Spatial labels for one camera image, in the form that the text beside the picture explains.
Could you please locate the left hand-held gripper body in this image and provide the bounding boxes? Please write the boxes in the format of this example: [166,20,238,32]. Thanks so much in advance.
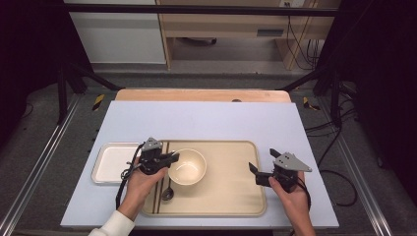
[137,137,164,176]

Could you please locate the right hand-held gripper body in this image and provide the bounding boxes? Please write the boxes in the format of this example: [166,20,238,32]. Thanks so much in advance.
[271,151,313,194]

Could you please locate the beige bowl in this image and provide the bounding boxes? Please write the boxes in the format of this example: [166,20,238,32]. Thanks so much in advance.
[167,147,208,187]

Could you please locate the metal spoon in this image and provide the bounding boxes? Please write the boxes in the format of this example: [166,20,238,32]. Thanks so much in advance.
[160,149,180,202]

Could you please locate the white square plate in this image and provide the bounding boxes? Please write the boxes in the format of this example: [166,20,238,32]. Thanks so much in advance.
[90,141,146,185]

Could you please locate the beige plastic tray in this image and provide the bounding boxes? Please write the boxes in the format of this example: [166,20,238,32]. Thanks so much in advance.
[141,140,268,217]

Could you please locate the person's left hand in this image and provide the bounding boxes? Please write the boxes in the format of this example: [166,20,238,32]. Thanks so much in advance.
[122,167,169,211]

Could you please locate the person's right hand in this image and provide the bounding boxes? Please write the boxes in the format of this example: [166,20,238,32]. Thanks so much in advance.
[268,171,311,222]

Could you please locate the yellow black floor tape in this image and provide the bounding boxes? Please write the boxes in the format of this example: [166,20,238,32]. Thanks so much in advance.
[302,95,321,112]
[91,93,106,112]

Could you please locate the light wooden table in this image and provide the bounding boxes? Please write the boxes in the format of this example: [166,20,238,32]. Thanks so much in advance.
[115,88,292,103]

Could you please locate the black metal stand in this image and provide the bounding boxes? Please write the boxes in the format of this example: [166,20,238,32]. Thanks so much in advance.
[281,65,343,129]
[55,62,122,126]

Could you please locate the grey desk label plate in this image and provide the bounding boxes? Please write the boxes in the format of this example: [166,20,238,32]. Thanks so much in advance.
[256,29,285,37]

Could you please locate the white cabinet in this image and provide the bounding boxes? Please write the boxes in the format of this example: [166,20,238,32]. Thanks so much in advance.
[63,0,167,65]

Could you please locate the black curtain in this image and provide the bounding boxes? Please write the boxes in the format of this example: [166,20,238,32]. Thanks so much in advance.
[328,0,417,198]
[0,0,87,148]

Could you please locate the wooden desk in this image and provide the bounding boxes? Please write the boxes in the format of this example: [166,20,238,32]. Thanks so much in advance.
[155,0,342,72]

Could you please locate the white power outlet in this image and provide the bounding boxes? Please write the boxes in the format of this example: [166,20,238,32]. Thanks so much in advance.
[278,0,306,8]

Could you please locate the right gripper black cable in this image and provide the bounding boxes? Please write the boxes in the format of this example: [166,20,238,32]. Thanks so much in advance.
[296,178,313,211]

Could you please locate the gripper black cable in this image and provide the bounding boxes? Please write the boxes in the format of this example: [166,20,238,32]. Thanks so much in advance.
[296,178,313,211]
[115,144,146,210]

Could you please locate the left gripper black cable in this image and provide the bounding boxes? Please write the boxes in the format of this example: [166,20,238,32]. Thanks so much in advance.
[115,144,146,210]

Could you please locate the black floor cable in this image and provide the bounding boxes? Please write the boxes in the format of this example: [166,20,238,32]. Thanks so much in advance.
[304,82,359,208]

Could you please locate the aluminium floor rail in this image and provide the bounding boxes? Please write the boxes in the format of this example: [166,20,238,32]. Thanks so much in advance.
[319,97,394,236]
[0,94,82,236]

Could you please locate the black hanging cable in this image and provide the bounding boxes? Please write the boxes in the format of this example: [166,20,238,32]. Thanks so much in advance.
[285,14,321,71]

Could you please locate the black metal frame bar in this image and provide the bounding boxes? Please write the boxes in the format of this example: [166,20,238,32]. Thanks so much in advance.
[63,3,342,18]

